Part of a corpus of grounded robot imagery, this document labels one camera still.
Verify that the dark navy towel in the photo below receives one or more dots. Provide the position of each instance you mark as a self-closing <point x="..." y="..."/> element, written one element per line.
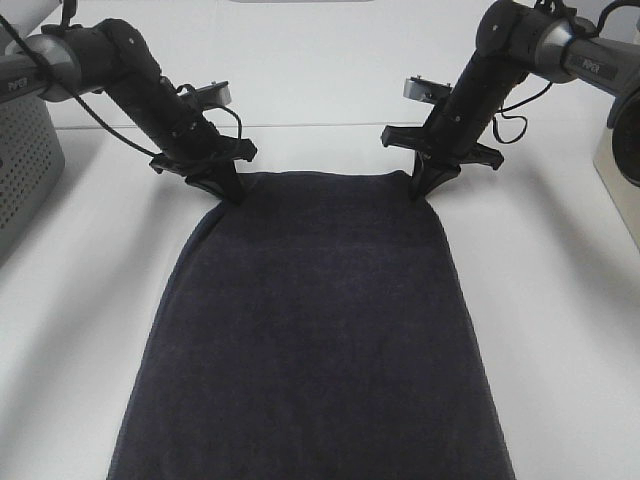
<point x="315" y="331"/>

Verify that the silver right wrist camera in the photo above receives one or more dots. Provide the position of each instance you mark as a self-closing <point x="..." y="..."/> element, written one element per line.
<point x="419" y="89"/>

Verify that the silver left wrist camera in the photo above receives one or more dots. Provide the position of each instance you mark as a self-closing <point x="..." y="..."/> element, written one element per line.
<point x="213" y="95"/>

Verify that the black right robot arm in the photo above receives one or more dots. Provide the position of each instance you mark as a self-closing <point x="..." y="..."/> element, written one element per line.
<point x="548" y="40"/>

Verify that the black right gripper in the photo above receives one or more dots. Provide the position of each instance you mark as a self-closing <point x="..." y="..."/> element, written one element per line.
<point x="450" y="133"/>

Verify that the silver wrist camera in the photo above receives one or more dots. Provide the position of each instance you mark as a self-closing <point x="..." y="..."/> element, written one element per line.
<point x="213" y="95"/>
<point x="419" y="89"/>

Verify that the grey perforated plastic basket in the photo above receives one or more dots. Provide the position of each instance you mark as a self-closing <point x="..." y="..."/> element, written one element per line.
<point x="32" y="160"/>

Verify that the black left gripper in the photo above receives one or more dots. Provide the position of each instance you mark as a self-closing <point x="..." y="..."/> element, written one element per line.
<point x="188" y="142"/>

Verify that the beige box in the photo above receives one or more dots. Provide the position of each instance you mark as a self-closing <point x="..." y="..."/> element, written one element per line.
<point x="617" y="163"/>

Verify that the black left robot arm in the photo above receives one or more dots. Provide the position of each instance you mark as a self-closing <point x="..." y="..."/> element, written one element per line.
<point x="65" y="62"/>

